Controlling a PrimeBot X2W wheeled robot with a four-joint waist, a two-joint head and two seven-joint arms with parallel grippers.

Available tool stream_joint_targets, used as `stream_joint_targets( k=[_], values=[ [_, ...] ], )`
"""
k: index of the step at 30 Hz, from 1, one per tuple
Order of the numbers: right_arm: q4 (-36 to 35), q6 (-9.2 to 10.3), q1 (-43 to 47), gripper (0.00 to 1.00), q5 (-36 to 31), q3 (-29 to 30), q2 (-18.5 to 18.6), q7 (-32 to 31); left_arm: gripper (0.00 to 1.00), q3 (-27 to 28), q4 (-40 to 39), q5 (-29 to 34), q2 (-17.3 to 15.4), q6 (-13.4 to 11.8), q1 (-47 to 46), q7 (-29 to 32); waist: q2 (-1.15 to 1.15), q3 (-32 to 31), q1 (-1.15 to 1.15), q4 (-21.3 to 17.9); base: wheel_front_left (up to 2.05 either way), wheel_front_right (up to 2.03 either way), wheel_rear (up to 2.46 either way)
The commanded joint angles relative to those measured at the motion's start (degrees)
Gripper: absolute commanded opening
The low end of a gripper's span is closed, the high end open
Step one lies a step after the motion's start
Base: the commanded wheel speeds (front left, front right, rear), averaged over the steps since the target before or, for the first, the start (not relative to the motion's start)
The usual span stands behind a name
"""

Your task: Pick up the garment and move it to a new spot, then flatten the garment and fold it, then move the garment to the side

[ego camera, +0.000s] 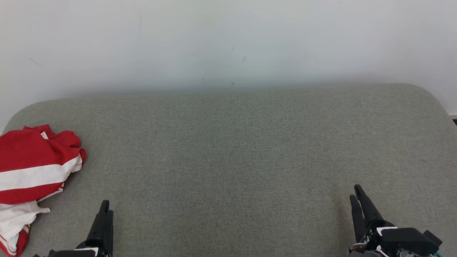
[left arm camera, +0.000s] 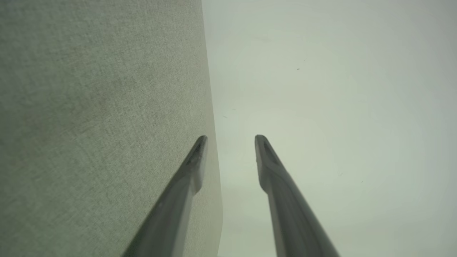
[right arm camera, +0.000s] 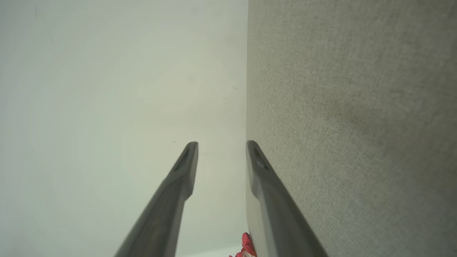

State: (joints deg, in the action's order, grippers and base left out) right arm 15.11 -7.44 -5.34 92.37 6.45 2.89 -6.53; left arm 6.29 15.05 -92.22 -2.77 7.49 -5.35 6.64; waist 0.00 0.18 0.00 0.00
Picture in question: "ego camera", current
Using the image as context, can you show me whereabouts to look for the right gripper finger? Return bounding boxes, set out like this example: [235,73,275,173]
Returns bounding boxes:
[349,195,366,244]
[354,184,385,229]

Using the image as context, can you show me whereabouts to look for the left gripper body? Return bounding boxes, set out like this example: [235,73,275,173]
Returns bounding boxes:
[34,240,112,257]

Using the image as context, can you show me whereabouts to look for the red shorts with white panels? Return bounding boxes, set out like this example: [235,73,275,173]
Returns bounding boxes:
[0,124,87,205]

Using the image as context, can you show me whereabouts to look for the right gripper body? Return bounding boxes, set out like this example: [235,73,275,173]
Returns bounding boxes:
[348,220,401,257]

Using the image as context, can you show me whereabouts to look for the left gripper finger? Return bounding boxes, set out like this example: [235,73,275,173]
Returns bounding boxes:
[109,210,114,257]
[87,200,110,247]

